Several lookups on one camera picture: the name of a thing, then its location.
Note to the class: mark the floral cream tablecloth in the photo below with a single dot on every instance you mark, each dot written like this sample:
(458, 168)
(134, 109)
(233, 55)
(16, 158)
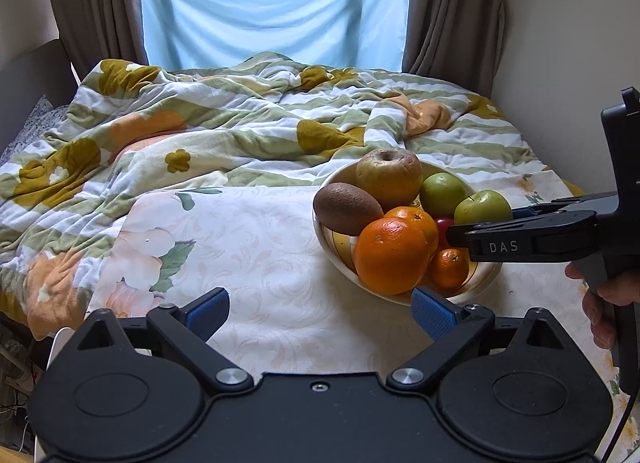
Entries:
(260, 263)

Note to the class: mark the green apple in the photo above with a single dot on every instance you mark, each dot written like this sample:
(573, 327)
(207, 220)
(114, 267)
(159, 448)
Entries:
(442, 193)
(482, 208)

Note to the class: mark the cream bowl with duck print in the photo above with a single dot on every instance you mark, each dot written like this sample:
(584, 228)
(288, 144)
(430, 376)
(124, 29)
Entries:
(345, 271)

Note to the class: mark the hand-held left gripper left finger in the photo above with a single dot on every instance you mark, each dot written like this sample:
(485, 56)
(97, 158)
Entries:
(210, 312)

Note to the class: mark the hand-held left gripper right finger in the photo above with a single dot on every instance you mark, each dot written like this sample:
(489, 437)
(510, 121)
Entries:
(432, 312)

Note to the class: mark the person's right hand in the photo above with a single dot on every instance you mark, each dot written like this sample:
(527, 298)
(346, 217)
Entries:
(625, 290)

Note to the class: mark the striped flower print blanket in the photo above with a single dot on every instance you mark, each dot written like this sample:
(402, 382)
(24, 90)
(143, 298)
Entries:
(225, 128)

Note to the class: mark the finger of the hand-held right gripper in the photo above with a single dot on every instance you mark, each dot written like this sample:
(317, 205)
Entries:
(500, 230)
(530, 212)

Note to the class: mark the grey headboard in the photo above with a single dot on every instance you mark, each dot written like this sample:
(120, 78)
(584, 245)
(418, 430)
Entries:
(35, 78)

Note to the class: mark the small mandarin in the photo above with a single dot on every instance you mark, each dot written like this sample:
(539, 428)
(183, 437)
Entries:
(450, 270)

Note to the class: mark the small red plum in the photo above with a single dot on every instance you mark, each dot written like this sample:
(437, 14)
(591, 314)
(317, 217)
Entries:
(444, 227)

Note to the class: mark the light blue window sheet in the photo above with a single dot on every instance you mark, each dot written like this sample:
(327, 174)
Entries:
(275, 8)

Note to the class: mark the wrinkled yellow apple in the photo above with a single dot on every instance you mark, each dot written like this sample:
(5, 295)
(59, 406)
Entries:
(390, 178)

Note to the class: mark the medium dark orange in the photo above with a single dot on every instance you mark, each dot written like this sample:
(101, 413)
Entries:
(421, 220)

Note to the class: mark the brown kiwi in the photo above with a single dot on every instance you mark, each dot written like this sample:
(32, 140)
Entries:
(345, 208)

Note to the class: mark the grey patterned bed sheet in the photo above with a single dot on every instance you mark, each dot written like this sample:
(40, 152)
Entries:
(30, 128)

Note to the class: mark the large bright orange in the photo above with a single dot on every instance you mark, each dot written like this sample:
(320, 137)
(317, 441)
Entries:
(390, 258)

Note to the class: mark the brown curtain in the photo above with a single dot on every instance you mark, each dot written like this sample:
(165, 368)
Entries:
(95, 3)
(455, 18)

